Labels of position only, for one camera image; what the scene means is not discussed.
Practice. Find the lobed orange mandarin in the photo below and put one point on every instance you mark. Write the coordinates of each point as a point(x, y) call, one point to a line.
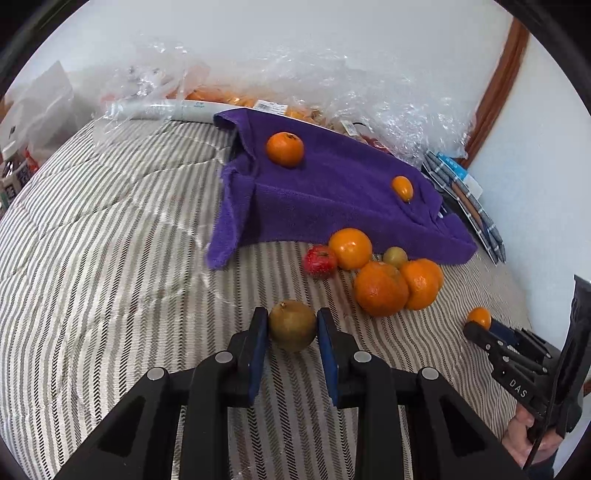
point(424, 282)

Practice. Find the smooth round orange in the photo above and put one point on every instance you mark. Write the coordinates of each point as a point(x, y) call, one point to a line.
point(350, 248)

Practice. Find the red snack packet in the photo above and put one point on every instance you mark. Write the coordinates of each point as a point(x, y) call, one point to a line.
point(371, 141)

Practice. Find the white paper bag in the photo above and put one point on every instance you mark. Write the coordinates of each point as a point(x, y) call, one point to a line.
point(44, 108)

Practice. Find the brown wooden door frame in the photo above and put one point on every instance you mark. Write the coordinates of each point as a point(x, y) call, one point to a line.
point(501, 87)

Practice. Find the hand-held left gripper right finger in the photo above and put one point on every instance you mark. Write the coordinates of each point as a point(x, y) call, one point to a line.
point(327, 355)

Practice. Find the orange with dark stem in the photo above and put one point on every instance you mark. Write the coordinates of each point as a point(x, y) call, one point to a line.
point(285, 148)

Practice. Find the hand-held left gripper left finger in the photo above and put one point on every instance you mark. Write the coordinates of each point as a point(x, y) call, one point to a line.
point(257, 350)

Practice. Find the plastic bag of oranges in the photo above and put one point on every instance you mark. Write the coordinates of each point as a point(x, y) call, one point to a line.
point(240, 99)

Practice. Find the red apple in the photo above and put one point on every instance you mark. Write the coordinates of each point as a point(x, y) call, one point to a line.
point(319, 262)

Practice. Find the small yellow green fruit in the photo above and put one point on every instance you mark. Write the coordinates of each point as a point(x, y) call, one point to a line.
point(395, 256)

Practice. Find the clear plastic bags heap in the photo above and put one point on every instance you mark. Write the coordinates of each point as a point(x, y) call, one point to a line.
point(351, 92)

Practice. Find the striped grey white blanket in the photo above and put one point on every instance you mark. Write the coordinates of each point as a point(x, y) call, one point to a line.
point(115, 240)

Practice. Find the stack of grey blue packets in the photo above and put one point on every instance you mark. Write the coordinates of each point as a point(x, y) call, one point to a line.
point(466, 203)

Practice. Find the printed cartons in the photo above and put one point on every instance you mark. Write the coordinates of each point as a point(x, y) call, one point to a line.
point(14, 173)

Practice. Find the small orange mandarin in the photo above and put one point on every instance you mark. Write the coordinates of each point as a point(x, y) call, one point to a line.
point(479, 317)

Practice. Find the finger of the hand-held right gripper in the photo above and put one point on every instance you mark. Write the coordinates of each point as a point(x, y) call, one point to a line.
point(501, 330)
point(485, 344)

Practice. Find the sleeve of white paper cups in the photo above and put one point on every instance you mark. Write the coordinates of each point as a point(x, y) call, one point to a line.
point(161, 110)

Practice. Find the small oval kumquat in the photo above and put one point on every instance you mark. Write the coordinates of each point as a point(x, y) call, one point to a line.
point(402, 188)

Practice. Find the brown green round pear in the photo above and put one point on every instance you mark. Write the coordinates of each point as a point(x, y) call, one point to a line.
point(292, 326)

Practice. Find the person's right hand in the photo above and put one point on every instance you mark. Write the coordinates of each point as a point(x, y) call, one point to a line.
point(519, 436)

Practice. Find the large bumpy orange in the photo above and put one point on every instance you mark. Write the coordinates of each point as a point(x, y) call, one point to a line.
point(379, 290)

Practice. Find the purple towel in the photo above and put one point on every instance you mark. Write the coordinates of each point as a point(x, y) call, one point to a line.
point(332, 203)

